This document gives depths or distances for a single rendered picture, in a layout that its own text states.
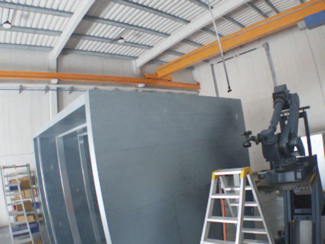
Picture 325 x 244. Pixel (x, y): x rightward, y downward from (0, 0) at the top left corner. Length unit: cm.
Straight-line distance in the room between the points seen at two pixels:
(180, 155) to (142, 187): 60
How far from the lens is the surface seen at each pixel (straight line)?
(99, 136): 199
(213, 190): 225
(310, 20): 946
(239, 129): 363
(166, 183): 240
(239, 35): 1055
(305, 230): 482
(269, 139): 313
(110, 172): 202
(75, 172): 556
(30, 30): 1010
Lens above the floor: 265
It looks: 6 degrees up
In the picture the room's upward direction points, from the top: 8 degrees counter-clockwise
